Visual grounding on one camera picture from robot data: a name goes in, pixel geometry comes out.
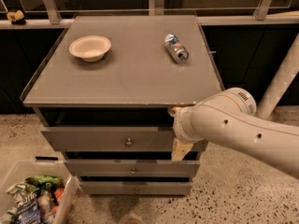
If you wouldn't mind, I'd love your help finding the grey top drawer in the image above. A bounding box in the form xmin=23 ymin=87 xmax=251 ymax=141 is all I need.
xmin=40 ymin=125 xmax=209 ymax=153

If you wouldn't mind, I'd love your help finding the grey drawer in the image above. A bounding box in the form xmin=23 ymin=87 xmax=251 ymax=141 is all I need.
xmin=80 ymin=181 xmax=192 ymax=196
xmin=40 ymin=125 xmax=209 ymax=153
xmin=64 ymin=160 xmax=200 ymax=177

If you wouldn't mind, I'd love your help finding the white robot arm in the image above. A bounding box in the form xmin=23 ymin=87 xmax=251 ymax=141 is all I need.
xmin=171 ymin=88 xmax=299 ymax=179

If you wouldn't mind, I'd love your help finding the grey middle drawer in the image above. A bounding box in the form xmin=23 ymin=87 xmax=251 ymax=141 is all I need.
xmin=64 ymin=160 xmax=200 ymax=177

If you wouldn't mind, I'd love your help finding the grey drawer cabinet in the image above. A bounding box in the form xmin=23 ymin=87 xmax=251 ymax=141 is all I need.
xmin=21 ymin=16 xmax=224 ymax=184

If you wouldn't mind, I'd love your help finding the grey bottom drawer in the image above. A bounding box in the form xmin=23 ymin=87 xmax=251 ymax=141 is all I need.
xmin=80 ymin=181 xmax=192 ymax=196

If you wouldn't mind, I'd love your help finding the crushed blue silver can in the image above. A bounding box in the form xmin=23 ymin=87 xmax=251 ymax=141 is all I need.
xmin=164 ymin=34 xmax=189 ymax=64

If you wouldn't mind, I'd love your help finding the white cylindrical pillar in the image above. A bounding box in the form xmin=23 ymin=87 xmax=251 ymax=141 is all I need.
xmin=257 ymin=35 xmax=299 ymax=119

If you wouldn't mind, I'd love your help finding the white paper bowl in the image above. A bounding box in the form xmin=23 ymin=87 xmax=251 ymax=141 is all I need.
xmin=69 ymin=35 xmax=111 ymax=63

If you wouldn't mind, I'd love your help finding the green snack bag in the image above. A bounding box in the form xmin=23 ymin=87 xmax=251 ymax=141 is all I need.
xmin=25 ymin=175 xmax=64 ymax=194

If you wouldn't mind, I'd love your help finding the clear plastic bin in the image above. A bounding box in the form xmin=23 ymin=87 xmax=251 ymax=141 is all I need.
xmin=0 ymin=161 xmax=77 ymax=224

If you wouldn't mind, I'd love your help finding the blue chip bag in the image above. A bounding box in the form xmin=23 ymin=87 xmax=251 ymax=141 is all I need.
xmin=17 ymin=192 xmax=41 ymax=224

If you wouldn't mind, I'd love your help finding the small yellow black object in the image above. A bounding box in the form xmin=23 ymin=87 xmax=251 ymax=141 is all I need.
xmin=7 ymin=10 xmax=26 ymax=25

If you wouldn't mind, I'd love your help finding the metal window rail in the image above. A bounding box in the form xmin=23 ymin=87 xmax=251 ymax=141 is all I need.
xmin=0 ymin=0 xmax=299 ymax=29

